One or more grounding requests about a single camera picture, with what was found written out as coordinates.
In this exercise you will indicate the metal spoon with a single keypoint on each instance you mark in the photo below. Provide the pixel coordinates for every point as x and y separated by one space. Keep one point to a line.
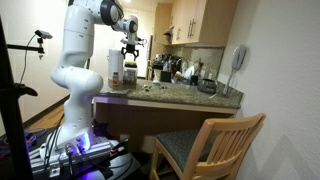
144 87

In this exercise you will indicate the black cup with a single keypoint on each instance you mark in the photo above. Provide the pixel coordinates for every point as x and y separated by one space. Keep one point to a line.
194 80

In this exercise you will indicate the dark grey pot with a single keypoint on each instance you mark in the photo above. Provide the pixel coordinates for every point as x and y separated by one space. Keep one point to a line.
207 86

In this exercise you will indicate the yellow sponge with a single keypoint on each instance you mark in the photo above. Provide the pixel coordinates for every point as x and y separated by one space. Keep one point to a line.
130 64

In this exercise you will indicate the wooden chair grey seat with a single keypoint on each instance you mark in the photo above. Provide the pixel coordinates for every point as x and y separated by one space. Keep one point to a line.
206 150

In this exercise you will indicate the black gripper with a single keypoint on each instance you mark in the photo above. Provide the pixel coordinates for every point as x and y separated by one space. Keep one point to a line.
130 47

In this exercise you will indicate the black box on counter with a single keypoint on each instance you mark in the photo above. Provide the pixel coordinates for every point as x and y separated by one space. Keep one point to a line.
165 76

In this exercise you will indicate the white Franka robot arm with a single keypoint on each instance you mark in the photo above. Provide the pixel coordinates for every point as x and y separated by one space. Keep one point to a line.
76 83

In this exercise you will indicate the clear jar purple lid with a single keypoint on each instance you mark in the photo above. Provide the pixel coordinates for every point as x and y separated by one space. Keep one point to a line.
130 76

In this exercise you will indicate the grey wall phone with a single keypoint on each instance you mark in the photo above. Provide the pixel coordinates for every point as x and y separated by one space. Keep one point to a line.
237 60

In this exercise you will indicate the small camera on stand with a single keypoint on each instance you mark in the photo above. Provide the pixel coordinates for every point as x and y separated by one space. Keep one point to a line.
43 34

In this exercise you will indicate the metal robot mounting base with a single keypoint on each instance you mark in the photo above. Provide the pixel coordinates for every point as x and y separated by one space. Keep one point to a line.
80 156

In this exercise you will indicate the white pill bottle orange label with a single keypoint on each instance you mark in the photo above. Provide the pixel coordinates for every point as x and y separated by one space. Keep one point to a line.
115 79

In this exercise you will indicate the wooden wall cabinets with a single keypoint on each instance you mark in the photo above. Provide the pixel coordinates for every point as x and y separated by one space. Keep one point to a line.
200 21

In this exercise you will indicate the white paper towel roll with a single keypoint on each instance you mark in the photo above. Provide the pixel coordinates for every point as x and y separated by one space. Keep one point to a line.
116 61

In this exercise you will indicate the black tripod stand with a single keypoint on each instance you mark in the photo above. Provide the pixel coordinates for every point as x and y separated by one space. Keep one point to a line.
11 116

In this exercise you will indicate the white plastic strip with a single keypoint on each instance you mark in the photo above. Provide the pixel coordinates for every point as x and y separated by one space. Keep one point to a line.
213 96

